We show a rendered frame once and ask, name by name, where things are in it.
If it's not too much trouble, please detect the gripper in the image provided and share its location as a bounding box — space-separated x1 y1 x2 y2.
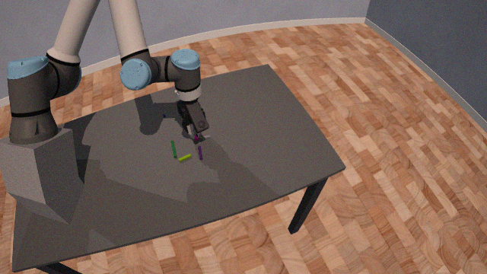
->
177 98 199 139

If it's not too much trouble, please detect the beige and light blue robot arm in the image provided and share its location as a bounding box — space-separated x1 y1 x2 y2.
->
7 0 209 145

